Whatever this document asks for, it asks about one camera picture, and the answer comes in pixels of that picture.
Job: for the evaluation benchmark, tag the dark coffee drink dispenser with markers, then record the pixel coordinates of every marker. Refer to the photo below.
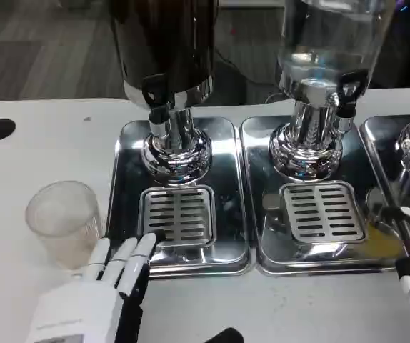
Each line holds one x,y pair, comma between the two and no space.
165,46

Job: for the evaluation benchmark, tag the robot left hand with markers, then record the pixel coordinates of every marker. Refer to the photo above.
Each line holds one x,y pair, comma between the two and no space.
65,307

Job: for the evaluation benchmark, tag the steel drip tray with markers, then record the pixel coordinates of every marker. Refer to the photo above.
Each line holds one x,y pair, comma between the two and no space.
262,236
233,200
376,143

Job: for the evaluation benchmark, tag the black dispenser tap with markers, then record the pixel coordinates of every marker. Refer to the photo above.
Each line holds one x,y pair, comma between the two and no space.
351,85
155,89

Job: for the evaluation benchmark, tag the clear water drink dispenser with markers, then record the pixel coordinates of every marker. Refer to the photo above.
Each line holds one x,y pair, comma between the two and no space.
330,39

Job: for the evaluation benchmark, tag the slotted steel grid plate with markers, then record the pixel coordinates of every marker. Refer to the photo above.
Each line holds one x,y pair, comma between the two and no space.
176,214
319,211

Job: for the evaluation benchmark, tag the clear ribbed glass cup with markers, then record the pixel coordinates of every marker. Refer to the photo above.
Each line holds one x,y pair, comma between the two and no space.
62,228

